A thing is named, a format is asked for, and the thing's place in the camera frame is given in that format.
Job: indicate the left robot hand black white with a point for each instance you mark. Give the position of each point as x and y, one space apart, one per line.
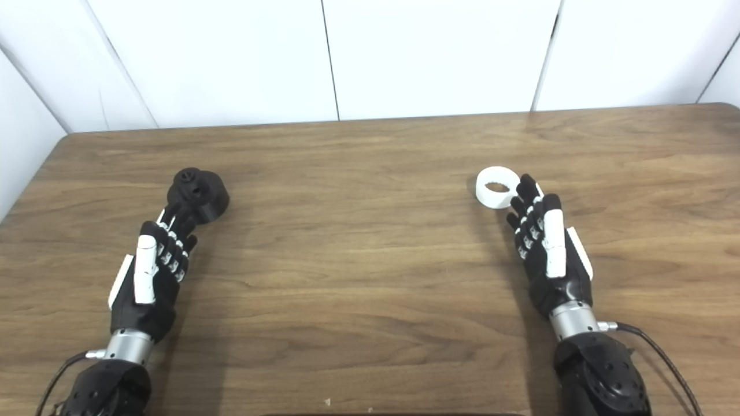
147 303

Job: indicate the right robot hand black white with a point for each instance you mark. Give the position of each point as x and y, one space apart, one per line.
563 289

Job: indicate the round black plastic part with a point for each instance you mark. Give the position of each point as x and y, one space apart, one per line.
208 199

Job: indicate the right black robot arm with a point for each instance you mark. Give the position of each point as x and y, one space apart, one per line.
601 375

